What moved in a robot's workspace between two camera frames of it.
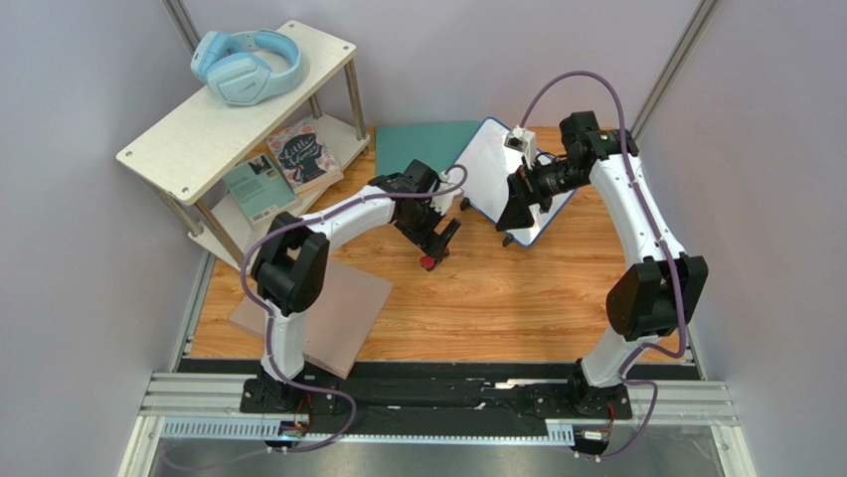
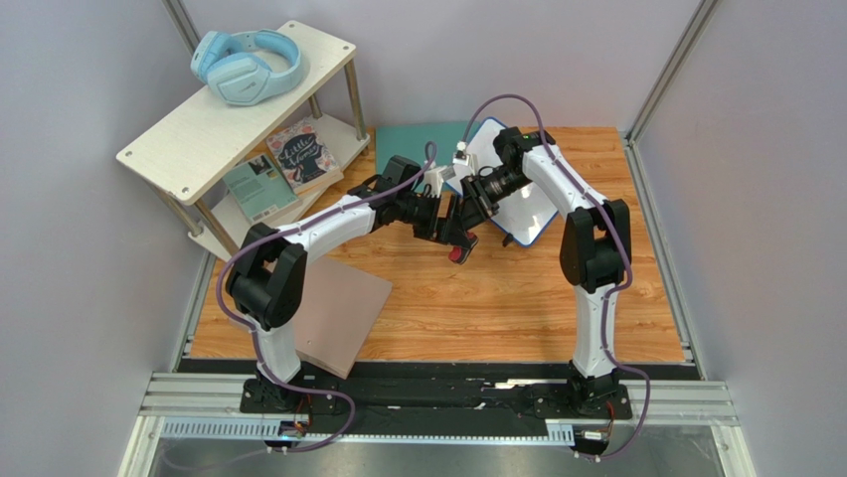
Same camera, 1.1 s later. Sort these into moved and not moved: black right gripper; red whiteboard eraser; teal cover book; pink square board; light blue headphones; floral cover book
Moved: black right gripper; red whiteboard eraser
Not moved: teal cover book; pink square board; light blue headphones; floral cover book
